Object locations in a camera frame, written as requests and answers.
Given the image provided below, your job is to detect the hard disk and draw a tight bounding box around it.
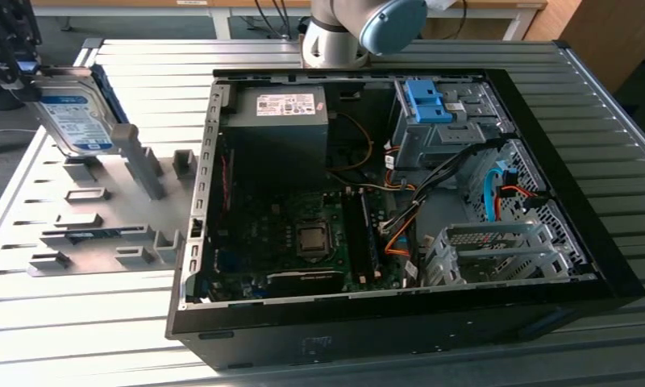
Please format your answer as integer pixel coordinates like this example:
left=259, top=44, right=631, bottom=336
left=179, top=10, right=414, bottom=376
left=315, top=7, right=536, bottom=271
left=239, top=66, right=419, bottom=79
left=20, top=60, right=131, bottom=159

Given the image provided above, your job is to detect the red wire with black plug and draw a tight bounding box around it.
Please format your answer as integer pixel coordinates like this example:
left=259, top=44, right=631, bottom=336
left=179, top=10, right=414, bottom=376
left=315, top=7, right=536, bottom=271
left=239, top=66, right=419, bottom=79
left=495, top=184, right=551, bottom=211

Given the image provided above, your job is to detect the silver disk bay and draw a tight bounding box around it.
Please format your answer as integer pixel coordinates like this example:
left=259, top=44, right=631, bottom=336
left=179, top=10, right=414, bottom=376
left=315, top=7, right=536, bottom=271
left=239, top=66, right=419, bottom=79
left=419, top=219, right=576, bottom=287

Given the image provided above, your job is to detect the black mesh waste basket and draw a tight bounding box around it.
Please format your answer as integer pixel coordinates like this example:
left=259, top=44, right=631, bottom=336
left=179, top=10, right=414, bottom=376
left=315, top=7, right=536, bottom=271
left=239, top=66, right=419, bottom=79
left=0, top=80, right=30, bottom=111

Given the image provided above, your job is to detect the white desk with wooden top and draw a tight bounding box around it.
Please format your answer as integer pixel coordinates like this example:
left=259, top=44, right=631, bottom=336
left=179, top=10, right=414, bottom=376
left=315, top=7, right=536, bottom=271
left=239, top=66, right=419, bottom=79
left=31, top=0, right=550, bottom=41

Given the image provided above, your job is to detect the grey parts rack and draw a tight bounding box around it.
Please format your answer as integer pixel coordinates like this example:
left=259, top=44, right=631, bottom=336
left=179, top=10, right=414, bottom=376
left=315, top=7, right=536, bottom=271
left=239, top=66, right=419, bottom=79
left=30, top=123, right=200, bottom=277

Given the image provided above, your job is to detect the blue RAM stick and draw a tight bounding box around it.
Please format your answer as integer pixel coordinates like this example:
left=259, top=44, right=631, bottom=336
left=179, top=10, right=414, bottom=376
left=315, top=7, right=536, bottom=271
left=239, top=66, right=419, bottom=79
left=67, top=228, right=124, bottom=243

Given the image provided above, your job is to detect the grey power supply unit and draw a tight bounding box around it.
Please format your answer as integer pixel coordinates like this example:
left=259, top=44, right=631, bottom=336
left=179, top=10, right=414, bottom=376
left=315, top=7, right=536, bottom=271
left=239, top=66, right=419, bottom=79
left=223, top=83, right=332, bottom=190

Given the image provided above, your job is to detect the green motherboard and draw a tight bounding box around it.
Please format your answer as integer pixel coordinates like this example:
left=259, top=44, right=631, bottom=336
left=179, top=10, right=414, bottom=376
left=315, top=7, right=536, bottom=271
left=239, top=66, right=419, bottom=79
left=208, top=189, right=410, bottom=302

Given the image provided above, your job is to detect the silver CPU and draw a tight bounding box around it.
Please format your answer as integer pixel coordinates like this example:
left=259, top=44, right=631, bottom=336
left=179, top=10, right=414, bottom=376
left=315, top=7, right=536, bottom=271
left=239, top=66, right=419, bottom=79
left=299, top=227, right=330, bottom=252

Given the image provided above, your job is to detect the blue plastic drive latch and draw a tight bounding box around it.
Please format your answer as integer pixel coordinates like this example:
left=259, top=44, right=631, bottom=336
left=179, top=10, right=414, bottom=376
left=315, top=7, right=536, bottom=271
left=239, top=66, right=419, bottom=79
left=403, top=80, right=456, bottom=124

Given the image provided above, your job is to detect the CPU socket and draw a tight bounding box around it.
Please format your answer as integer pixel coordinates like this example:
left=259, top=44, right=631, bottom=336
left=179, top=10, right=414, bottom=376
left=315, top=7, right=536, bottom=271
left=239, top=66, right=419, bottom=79
left=292, top=217, right=339, bottom=264

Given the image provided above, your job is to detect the black graphics card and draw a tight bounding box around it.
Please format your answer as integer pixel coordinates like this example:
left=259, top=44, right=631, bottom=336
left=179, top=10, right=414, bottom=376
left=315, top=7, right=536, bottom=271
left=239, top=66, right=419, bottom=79
left=266, top=269, right=347, bottom=298

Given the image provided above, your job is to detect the grey metal drive cage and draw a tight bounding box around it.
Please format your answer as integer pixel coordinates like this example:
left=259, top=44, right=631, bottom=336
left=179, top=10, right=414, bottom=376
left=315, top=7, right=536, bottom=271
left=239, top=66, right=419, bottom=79
left=392, top=78, right=518, bottom=170

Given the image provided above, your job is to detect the black open PC case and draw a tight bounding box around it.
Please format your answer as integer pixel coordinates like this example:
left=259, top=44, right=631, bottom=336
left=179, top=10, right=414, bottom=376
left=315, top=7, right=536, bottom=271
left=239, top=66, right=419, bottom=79
left=164, top=67, right=645, bottom=372

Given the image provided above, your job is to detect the brown wooden cabinet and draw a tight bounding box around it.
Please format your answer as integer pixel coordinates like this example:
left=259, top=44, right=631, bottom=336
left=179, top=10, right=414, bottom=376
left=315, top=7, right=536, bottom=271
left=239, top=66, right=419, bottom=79
left=524, top=0, right=645, bottom=94

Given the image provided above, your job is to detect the thin orange wire loop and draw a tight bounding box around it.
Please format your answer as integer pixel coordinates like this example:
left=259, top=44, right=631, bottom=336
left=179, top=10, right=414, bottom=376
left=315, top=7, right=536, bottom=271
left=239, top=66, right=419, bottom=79
left=326, top=112, right=376, bottom=173

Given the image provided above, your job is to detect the white yellow wire bundle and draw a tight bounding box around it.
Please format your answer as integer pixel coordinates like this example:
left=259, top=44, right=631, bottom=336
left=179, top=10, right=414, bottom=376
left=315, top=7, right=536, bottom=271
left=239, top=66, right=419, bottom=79
left=326, top=169, right=416, bottom=194

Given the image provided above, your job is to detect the black cable bundle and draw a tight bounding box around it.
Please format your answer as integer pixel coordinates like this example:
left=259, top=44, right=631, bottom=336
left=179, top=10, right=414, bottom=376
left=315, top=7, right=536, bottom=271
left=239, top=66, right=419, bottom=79
left=408, top=138, right=506, bottom=207

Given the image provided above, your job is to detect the orange wire bundle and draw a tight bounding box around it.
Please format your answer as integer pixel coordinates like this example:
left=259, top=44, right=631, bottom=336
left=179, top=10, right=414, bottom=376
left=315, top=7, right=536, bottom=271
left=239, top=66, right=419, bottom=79
left=382, top=217, right=416, bottom=258

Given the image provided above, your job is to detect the light blue data wire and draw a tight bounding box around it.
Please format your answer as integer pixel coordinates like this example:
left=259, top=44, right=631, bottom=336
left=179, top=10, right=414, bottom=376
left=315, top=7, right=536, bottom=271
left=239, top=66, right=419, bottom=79
left=483, top=159, right=520, bottom=223

